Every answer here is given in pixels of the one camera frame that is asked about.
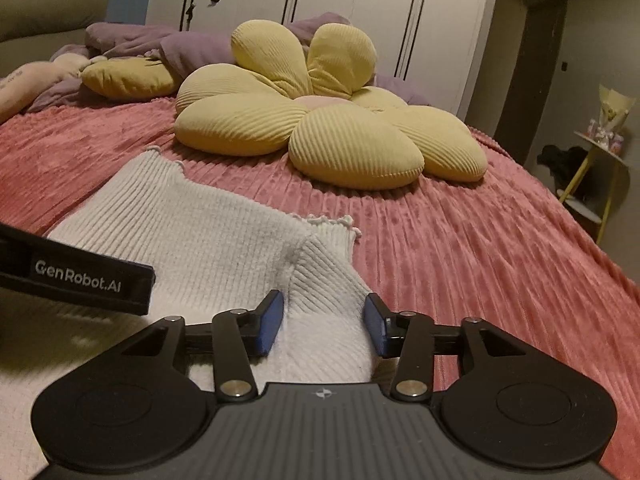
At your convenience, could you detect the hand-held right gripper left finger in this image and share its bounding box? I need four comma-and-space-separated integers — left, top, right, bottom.
117, 289, 285, 402

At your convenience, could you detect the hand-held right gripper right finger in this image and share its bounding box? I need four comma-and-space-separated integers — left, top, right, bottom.
363, 292, 527, 402

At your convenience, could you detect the white knit sweater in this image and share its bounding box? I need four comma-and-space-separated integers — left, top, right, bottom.
0, 146, 392, 480

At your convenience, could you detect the pink ribbed blanket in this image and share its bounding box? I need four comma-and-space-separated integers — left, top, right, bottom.
0, 96, 640, 396

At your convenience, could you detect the yellow flower-shaped pillow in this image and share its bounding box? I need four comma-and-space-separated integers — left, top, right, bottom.
174, 19, 489, 192

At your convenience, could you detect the small yellow cushion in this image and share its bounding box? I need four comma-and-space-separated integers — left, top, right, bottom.
80, 56, 184, 100

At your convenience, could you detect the cream pink plush toy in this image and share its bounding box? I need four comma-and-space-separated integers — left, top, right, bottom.
0, 52, 109, 124

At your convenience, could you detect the black cloth item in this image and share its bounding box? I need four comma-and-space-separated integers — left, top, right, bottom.
537, 144, 592, 192

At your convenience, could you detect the purple duvet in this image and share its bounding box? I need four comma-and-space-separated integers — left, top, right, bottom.
27, 14, 432, 112

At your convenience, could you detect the yellow-legged side table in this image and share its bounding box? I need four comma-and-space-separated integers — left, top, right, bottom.
556, 130, 632, 239

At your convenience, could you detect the grey-green sofa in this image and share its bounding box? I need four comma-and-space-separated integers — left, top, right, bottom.
0, 0, 111, 44

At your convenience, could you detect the wrapped flower bouquet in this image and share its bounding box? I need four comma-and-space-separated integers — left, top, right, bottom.
597, 85, 632, 137

